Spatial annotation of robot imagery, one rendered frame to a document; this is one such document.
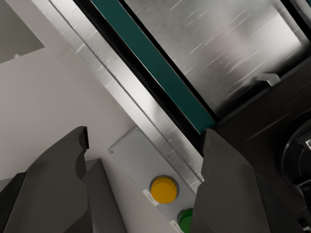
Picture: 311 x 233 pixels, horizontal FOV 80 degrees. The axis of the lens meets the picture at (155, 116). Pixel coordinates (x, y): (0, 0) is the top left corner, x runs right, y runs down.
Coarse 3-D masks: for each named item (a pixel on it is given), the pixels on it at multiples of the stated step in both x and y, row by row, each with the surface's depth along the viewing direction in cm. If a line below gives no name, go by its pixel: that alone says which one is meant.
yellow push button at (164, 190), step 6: (156, 180) 29; (162, 180) 28; (168, 180) 29; (156, 186) 29; (162, 186) 28; (168, 186) 28; (174, 186) 28; (156, 192) 29; (162, 192) 29; (168, 192) 28; (174, 192) 28; (156, 198) 29; (162, 198) 29; (168, 198) 29; (174, 198) 29
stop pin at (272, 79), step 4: (260, 76) 27; (264, 76) 26; (268, 76) 24; (272, 76) 24; (276, 76) 23; (256, 80) 27; (260, 80) 26; (264, 80) 24; (268, 80) 24; (272, 80) 24; (276, 80) 24; (280, 80) 24; (260, 84) 27; (264, 84) 25; (268, 84) 24; (272, 84) 24
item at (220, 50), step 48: (96, 0) 26; (144, 0) 28; (192, 0) 27; (240, 0) 27; (288, 0) 26; (144, 48) 27; (192, 48) 29; (240, 48) 28; (288, 48) 27; (192, 96) 27; (240, 96) 29
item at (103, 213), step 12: (96, 168) 39; (0, 180) 47; (84, 180) 34; (96, 180) 38; (96, 192) 37; (108, 192) 41; (96, 204) 36; (108, 204) 40; (96, 216) 35; (108, 216) 39; (120, 216) 44; (96, 228) 34; (108, 228) 38; (120, 228) 42
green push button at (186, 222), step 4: (184, 212) 30; (188, 212) 29; (192, 212) 29; (180, 216) 30; (184, 216) 29; (188, 216) 29; (180, 220) 29; (184, 220) 29; (188, 220) 29; (180, 224) 29; (184, 224) 29; (188, 224) 29; (180, 228) 30; (184, 228) 30; (188, 228) 29; (184, 232) 30; (188, 232) 30
